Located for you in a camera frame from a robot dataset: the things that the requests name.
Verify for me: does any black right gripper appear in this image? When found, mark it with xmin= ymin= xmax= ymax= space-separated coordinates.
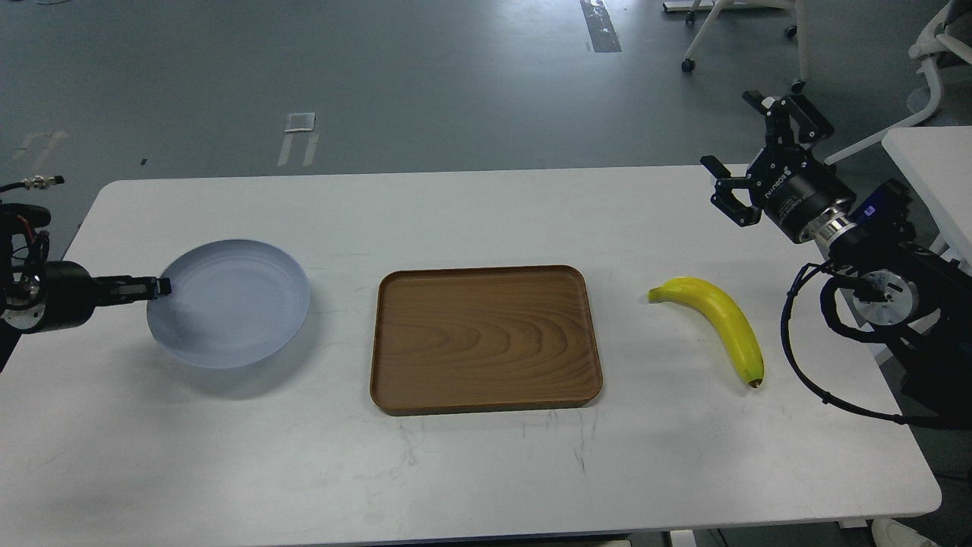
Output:
xmin=700 ymin=90 xmax=857 ymax=243

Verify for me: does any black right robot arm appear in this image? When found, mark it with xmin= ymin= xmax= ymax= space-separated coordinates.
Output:
xmin=700 ymin=90 xmax=970 ymax=430

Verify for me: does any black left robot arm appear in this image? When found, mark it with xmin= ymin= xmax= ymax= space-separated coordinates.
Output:
xmin=1 ymin=201 xmax=172 ymax=365

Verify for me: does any white shoe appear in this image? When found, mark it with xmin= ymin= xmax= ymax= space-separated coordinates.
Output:
xmin=871 ymin=518 xmax=939 ymax=547

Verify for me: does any brown wooden tray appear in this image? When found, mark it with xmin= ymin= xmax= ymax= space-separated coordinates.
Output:
xmin=369 ymin=264 xmax=604 ymax=416

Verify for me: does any light blue plate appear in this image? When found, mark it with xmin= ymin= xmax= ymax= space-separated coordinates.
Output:
xmin=147 ymin=239 xmax=311 ymax=369

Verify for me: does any white office chair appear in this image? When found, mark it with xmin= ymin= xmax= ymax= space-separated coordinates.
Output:
xmin=823 ymin=0 xmax=972 ymax=168

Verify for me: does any yellow banana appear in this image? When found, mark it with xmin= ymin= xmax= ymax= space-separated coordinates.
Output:
xmin=646 ymin=277 xmax=765 ymax=389

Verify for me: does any white rolling table frame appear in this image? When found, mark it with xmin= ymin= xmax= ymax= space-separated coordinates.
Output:
xmin=661 ymin=1 xmax=811 ymax=94

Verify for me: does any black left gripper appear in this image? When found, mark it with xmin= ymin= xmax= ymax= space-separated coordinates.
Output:
xmin=2 ymin=262 xmax=172 ymax=334

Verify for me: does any grey floor tape strip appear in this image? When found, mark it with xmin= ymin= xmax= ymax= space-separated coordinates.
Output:
xmin=579 ymin=0 xmax=622 ymax=53

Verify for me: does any white side table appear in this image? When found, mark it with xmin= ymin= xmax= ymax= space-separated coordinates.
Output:
xmin=882 ymin=125 xmax=971 ymax=273

